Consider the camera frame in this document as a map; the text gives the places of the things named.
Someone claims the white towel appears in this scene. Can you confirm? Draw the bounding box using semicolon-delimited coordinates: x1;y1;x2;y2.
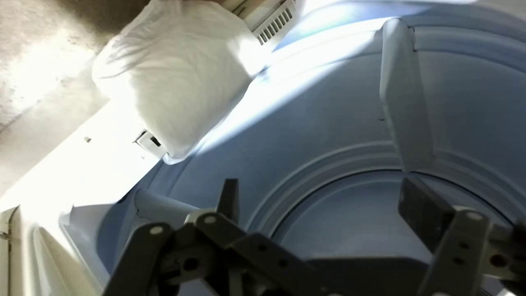
91;0;270;165

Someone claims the white front-load washing machine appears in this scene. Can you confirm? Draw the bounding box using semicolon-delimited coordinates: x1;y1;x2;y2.
0;0;526;296

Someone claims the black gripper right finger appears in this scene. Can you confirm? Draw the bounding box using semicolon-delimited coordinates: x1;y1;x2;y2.
397;175;526;296

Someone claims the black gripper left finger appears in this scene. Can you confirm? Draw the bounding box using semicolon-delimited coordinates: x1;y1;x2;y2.
104;178;331;296

